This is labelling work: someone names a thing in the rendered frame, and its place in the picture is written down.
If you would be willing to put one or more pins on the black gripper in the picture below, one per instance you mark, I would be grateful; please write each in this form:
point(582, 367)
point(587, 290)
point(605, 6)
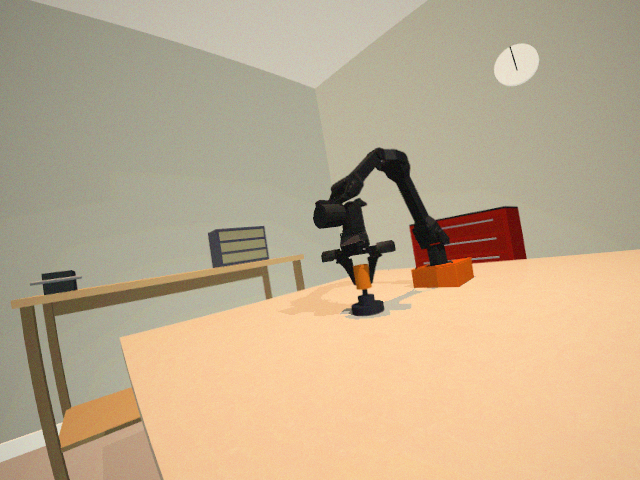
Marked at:
point(374, 251)

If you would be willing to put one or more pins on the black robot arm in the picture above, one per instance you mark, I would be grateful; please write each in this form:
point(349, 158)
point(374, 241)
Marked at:
point(332, 212)

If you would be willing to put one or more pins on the orange knob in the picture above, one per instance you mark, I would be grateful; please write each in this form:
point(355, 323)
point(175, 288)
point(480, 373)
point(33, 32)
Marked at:
point(362, 276)

